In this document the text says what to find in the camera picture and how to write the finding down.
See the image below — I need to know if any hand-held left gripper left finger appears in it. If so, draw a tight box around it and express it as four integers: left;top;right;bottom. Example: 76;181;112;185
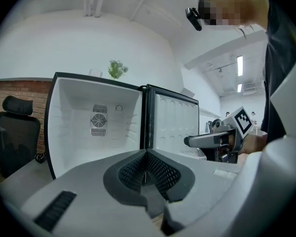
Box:
21;149;161;237

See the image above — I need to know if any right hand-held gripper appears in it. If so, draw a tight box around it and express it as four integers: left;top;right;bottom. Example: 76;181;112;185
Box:
184;106;254;163

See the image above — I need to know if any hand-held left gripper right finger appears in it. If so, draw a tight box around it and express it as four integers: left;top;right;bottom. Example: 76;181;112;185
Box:
147;149;240;237

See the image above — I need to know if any person's right forearm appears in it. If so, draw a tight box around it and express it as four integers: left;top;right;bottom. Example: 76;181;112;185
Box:
239;133;268;156

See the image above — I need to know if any person's right hand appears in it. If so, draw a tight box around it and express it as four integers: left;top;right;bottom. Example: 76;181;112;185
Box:
220;136;235;146

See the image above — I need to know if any long ceiling light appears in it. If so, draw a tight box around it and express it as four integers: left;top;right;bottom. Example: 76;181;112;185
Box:
236;55;244;77

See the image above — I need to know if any black mesh office chair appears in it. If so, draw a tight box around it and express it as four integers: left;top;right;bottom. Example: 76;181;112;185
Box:
0;95;41;179

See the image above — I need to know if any green potted plant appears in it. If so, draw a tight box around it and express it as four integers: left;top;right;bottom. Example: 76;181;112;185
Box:
107;59;129;80

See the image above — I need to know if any clear glass cup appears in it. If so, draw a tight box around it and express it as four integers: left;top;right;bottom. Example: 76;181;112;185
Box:
89;68;104;78

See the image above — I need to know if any person's black shirt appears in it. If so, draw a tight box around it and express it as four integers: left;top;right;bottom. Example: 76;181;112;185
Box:
259;0;296;145

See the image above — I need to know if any person's head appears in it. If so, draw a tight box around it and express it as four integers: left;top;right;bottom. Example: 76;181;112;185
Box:
197;0;271;31

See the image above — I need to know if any black head camera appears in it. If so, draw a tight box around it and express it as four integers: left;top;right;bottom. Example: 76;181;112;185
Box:
185;7;203;32

